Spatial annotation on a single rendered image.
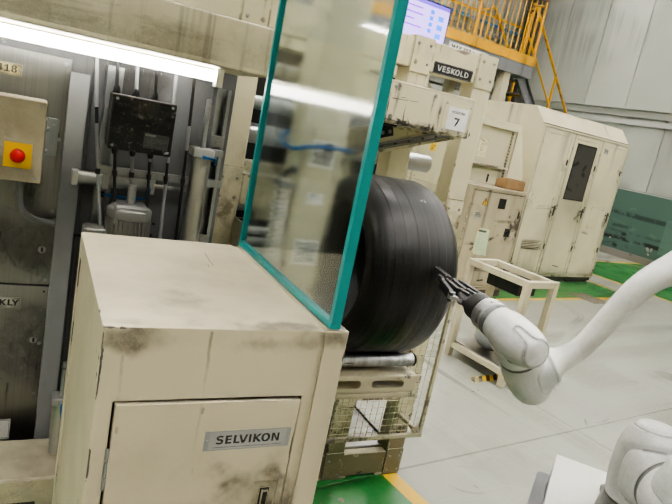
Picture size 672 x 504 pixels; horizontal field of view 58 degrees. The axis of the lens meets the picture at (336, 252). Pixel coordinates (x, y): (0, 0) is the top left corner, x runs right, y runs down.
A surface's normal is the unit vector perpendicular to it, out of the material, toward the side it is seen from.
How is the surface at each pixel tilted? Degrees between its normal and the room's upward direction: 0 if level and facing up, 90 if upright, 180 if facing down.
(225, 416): 90
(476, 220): 90
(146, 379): 90
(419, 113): 90
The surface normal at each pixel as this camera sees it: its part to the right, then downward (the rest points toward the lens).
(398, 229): 0.20, -0.35
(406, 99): 0.42, 0.27
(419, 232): 0.46, -0.31
